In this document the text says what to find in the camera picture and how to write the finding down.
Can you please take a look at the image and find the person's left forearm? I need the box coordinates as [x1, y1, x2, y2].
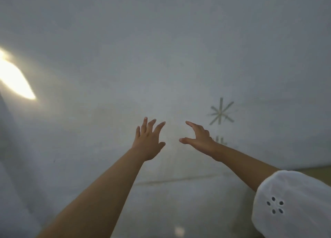
[36, 148, 145, 238]

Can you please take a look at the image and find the beige tape star mark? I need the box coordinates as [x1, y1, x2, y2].
[207, 97, 238, 126]

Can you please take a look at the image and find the person's right forearm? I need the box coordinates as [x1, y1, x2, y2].
[213, 142, 282, 192]

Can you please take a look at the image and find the person's left hand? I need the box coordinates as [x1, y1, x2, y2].
[131, 117, 166, 162]

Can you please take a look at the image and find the person's right hand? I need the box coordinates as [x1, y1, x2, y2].
[179, 121, 220, 161]

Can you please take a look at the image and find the white sheet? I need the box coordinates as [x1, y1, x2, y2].
[0, 0, 331, 238]

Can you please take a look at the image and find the white eyelet sleeve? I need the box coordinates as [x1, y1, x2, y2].
[251, 170, 331, 238]

